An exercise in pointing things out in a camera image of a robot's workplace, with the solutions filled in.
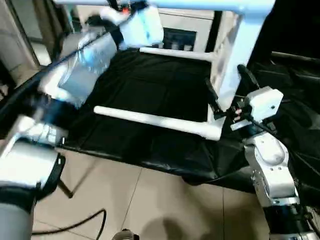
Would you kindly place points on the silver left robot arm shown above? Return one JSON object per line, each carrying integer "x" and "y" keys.
{"x": 80, "y": 70}

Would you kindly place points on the white cabinet with glass doors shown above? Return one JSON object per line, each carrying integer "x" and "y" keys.
{"x": 190, "y": 25}

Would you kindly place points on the dark metal rail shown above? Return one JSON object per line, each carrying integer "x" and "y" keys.
{"x": 297, "y": 56}

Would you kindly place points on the black mat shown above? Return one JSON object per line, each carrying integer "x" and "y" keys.
{"x": 150, "y": 85}

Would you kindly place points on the grey curtain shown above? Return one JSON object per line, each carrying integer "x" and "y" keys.
{"x": 57, "y": 20}

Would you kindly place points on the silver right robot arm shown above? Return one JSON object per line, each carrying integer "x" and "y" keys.
{"x": 272, "y": 165}

